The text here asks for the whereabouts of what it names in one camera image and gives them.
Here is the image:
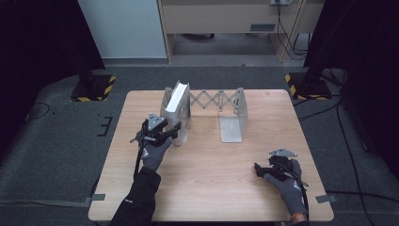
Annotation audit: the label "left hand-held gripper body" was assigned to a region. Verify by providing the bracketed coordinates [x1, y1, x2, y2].
[135, 112, 177, 148]

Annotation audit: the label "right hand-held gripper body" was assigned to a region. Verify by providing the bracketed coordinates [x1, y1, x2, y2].
[267, 148, 298, 183]

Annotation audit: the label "grey and white book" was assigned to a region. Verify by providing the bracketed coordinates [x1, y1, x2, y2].
[164, 80, 192, 147]

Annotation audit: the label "expandable metal book rack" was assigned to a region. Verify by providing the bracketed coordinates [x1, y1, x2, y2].
[159, 87, 249, 147]

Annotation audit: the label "person's right hand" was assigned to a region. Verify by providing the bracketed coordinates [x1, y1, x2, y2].
[263, 158, 311, 218]

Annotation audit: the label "person's left hand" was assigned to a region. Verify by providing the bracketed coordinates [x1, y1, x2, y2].
[138, 136, 174, 172]

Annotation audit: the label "grey tape piece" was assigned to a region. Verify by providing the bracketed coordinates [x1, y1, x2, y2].
[314, 193, 339, 204]
[83, 193, 107, 205]

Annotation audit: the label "black yellow striped stand base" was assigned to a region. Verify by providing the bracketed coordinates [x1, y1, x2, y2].
[283, 71, 333, 102]
[69, 73, 118, 103]

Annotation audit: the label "black stand pole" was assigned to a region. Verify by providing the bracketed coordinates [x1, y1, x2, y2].
[70, 43, 96, 89]
[304, 18, 333, 86]

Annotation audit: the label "white panel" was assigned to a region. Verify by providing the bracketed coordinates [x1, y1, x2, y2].
[77, 0, 168, 60]

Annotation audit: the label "light wooden cabinet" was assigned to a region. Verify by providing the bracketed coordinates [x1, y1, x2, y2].
[156, 0, 326, 66]

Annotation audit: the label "black curtain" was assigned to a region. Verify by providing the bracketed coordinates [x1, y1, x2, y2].
[302, 0, 399, 182]
[0, 0, 106, 158]

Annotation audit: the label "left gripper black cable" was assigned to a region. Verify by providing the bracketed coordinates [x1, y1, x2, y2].
[129, 120, 149, 182]

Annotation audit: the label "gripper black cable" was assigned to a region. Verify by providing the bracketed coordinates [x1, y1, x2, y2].
[281, 162, 312, 221]
[129, 120, 149, 182]

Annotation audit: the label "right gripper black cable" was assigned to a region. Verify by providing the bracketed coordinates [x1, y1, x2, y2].
[281, 162, 312, 221]

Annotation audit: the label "long black floor cable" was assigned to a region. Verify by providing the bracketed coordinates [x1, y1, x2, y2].
[335, 102, 370, 226]

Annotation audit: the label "thin black floor cable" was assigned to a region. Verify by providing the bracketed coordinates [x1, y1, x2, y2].
[325, 189, 399, 203]

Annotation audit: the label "black floor cable loop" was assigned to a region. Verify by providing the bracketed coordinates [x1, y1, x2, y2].
[24, 101, 52, 122]

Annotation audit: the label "black hanging cables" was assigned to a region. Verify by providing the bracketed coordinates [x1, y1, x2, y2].
[275, 2, 311, 61]

